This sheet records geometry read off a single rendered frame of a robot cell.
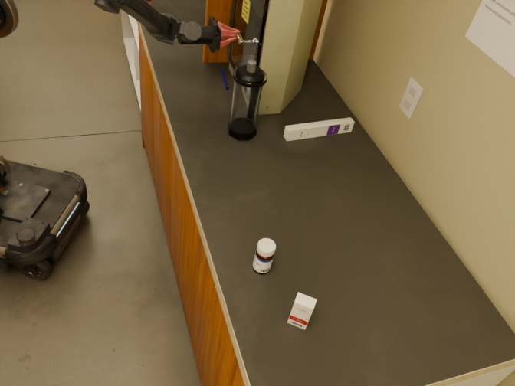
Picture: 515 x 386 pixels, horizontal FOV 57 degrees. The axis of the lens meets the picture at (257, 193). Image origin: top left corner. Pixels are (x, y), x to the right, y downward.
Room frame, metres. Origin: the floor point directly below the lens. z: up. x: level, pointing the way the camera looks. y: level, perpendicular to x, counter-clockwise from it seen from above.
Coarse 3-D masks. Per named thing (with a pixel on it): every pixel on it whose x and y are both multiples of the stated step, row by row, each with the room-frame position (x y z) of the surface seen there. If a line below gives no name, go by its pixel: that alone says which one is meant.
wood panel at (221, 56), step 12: (216, 0) 1.72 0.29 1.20; (228, 0) 1.74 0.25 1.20; (324, 0) 1.92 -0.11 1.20; (216, 12) 1.72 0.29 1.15; (228, 12) 1.75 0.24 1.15; (324, 12) 1.92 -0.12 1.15; (228, 24) 1.75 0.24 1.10; (204, 48) 1.72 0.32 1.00; (312, 48) 1.92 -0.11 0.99; (204, 60) 1.71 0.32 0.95; (216, 60) 1.73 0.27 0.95
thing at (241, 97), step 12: (264, 72) 1.34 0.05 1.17; (240, 84) 1.26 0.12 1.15; (252, 84) 1.26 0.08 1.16; (240, 96) 1.26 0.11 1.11; (252, 96) 1.27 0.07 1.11; (240, 108) 1.26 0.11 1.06; (252, 108) 1.27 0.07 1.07; (240, 120) 1.26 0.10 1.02; (252, 120) 1.27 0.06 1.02; (240, 132) 1.26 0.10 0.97
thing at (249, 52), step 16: (240, 0) 1.63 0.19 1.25; (256, 0) 1.49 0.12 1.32; (240, 16) 1.61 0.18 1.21; (256, 16) 1.47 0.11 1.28; (240, 32) 1.59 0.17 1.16; (256, 32) 1.45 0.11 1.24; (240, 48) 1.57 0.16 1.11; (256, 48) 1.43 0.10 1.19; (240, 64) 1.55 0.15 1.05; (256, 64) 1.42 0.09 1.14
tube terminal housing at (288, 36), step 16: (272, 0) 1.42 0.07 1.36; (288, 0) 1.44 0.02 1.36; (304, 0) 1.47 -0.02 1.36; (320, 0) 1.63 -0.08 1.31; (272, 16) 1.42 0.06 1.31; (288, 16) 1.44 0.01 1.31; (304, 16) 1.50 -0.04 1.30; (272, 32) 1.43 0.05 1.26; (288, 32) 1.45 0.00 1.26; (304, 32) 1.53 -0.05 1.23; (272, 48) 1.43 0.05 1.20; (288, 48) 1.45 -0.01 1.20; (304, 48) 1.57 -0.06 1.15; (272, 64) 1.43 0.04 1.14; (288, 64) 1.46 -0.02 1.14; (304, 64) 1.62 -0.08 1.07; (272, 80) 1.44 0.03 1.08; (288, 80) 1.48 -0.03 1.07; (272, 96) 1.44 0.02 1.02; (288, 96) 1.52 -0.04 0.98; (272, 112) 1.45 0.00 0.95
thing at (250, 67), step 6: (252, 60) 1.32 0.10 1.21; (246, 66) 1.33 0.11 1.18; (252, 66) 1.29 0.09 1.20; (240, 72) 1.28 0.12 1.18; (246, 72) 1.29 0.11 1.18; (252, 72) 1.29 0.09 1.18; (258, 72) 1.30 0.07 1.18; (240, 78) 1.27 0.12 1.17; (246, 78) 1.27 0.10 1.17; (252, 78) 1.27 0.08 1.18; (258, 78) 1.28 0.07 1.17
